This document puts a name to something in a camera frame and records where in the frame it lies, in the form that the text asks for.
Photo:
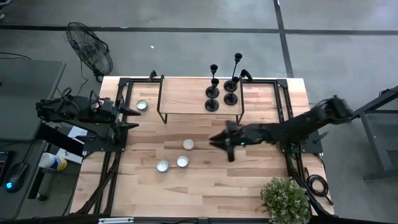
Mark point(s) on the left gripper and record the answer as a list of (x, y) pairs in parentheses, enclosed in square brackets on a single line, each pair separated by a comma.
[(117, 119)]

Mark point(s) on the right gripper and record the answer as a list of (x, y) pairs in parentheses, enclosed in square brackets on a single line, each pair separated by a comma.
[(231, 137)]

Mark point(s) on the pale patterned candle tin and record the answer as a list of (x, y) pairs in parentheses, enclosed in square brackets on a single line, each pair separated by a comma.
[(142, 105)]

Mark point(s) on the orange candle tin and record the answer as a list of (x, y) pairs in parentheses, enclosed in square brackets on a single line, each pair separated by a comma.
[(188, 144)]

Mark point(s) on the short black candlestick holder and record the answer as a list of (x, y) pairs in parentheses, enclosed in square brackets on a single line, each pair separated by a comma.
[(231, 99)]

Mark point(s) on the purple patterned candle tin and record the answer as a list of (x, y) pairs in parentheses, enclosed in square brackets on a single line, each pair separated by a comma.
[(183, 161)]

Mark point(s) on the tall black candlestick holder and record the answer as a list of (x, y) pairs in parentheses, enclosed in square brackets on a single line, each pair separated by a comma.
[(230, 86)]

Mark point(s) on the blue patterned candle tin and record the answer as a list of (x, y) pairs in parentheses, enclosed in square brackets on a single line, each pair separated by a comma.
[(163, 165)]

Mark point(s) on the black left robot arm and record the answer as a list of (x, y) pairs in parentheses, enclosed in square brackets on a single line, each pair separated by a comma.
[(74, 110)]

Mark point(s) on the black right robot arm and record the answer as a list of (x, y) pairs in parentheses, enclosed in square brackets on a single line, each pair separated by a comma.
[(311, 121)]

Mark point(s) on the white paper sheet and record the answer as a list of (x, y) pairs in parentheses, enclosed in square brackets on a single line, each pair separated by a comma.
[(77, 132), (69, 155)]

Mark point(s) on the black controller box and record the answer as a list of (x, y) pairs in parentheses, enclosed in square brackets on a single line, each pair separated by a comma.
[(59, 140)]

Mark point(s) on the black floor fan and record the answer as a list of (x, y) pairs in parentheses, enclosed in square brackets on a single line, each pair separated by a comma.
[(90, 49)]

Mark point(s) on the potted plant black pot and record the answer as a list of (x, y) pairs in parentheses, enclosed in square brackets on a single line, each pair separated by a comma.
[(286, 199)]

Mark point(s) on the white yellow wipes canister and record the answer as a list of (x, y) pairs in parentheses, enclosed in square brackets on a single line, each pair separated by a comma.
[(51, 161)]

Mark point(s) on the grey table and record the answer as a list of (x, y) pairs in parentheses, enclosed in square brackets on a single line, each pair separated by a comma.
[(28, 96)]

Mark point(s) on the black computer mouse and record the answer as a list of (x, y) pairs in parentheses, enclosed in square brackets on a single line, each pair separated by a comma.
[(15, 177)]

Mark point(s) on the black keyboard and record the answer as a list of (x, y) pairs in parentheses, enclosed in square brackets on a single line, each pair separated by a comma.
[(3, 165)]

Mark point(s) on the grey computer desk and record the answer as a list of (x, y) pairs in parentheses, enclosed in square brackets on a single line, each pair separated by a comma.
[(18, 202)]

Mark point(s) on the black metal stand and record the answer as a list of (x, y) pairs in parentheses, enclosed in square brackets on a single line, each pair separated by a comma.
[(373, 130)]

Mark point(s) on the black hook bracket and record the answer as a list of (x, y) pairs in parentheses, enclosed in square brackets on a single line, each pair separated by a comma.
[(152, 75), (246, 74)]

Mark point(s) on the black frame strut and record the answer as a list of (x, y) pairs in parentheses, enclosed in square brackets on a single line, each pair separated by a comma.
[(102, 183)]

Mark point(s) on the black aluminium table frame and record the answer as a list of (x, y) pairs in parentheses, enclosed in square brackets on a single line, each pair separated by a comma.
[(281, 83)]

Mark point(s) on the silver metal bracket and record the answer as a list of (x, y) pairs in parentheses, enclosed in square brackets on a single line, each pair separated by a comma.
[(115, 220)]

